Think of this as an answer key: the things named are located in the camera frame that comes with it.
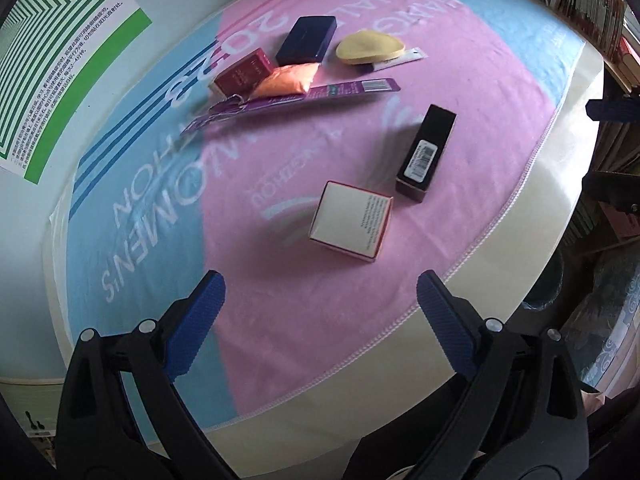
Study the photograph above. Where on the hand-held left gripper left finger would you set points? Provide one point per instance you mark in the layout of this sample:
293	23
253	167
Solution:
200	320

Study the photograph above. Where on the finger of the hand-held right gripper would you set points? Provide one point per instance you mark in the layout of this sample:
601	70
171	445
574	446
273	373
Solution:
612	187
607	109

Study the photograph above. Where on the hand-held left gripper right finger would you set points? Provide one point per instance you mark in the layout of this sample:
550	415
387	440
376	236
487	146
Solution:
450	325

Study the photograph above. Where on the dark red box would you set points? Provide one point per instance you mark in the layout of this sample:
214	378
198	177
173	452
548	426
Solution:
242	72

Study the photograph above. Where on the dark blue box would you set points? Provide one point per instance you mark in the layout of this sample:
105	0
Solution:
305	40

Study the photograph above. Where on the white mattress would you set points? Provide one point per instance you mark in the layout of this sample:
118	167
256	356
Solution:
565	185

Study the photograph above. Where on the pink and blue printed towel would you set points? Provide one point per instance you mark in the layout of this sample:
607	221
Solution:
280	310

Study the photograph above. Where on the row of books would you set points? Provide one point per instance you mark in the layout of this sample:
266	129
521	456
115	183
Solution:
595	5

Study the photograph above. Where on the blue patterned fabric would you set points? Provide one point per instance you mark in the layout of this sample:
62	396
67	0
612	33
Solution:
605	320

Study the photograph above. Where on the white box with red trim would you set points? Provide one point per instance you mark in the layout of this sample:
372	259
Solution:
345	215

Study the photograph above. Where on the black box with barcode label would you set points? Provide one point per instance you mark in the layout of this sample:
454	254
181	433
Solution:
425	155

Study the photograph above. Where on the silver ruler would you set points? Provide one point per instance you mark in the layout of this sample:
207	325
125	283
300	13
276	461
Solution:
400	59

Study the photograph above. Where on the yellow sponge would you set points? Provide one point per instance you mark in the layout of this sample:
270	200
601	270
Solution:
367	46

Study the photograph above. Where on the orange packet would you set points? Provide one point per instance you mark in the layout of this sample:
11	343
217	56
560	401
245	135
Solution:
285	80

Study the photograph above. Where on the purple packaging strip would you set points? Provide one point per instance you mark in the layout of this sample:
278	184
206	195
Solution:
340	91

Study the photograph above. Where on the green striped label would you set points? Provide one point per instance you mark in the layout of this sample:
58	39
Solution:
75	50

